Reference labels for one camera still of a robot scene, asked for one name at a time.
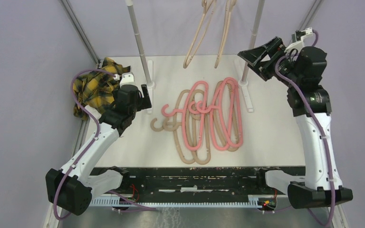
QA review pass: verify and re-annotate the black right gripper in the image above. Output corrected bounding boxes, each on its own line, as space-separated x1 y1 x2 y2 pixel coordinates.
240 36 302 87

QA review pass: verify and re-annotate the beige hanger hung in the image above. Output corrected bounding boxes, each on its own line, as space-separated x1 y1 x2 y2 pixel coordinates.
214 0 237 68
183 0 217 69

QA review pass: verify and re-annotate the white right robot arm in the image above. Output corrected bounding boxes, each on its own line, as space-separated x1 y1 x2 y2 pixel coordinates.
238 37 354 209

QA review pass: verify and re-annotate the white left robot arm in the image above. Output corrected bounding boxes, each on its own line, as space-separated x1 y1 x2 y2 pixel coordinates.
45 84 152 216

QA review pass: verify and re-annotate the left white rack foot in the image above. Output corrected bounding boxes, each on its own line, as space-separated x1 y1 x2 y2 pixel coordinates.
145 59 155 114

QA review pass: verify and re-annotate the white rack foot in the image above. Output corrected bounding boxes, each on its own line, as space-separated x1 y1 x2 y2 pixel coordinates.
233 57 254 113
145 59 155 114

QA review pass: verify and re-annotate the right white rack foot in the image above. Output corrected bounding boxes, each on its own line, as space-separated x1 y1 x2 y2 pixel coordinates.
233 57 254 113

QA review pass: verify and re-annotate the pink hanger left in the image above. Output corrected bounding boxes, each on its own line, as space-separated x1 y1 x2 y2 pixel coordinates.
161 80 211 151

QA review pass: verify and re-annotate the pink hanger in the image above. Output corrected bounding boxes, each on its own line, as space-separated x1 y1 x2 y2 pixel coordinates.
161 80 211 151
196 77 244 152

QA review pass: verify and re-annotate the beige hanger with left hook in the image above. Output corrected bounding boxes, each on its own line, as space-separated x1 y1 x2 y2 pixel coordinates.
150 89 211 165

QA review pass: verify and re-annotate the right grey rack pole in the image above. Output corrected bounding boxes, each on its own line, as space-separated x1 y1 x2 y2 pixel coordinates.
240 0 265 85

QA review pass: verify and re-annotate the grey rack pole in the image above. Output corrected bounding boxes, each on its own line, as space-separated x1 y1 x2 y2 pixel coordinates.
240 0 265 85
125 0 154 87

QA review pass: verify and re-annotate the yellow plaid shirt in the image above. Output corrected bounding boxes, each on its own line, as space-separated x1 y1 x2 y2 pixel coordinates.
73 57 131 114

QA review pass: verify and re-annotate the pink hanger right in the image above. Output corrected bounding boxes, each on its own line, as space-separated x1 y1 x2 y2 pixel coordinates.
196 77 244 152

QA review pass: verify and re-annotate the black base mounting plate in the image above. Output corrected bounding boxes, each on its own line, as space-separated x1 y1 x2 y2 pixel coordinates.
88 166 306 204

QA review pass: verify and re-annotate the left grey rack pole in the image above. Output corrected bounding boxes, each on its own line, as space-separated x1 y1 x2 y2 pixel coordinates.
125 0 154 87

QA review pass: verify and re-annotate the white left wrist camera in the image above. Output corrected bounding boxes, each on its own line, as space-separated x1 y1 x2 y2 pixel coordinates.
113 72 136 87

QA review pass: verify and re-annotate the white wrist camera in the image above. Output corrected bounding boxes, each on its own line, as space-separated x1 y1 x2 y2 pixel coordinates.
285 27 313 53
113 72 136 87

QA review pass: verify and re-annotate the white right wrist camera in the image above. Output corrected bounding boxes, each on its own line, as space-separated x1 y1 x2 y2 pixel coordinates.
285 27 313 53

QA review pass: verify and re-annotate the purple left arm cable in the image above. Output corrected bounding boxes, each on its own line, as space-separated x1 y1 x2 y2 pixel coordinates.
52 69 120 221

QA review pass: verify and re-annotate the white slotted cable duct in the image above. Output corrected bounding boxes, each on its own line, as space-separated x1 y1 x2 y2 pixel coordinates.
90 194 261 209

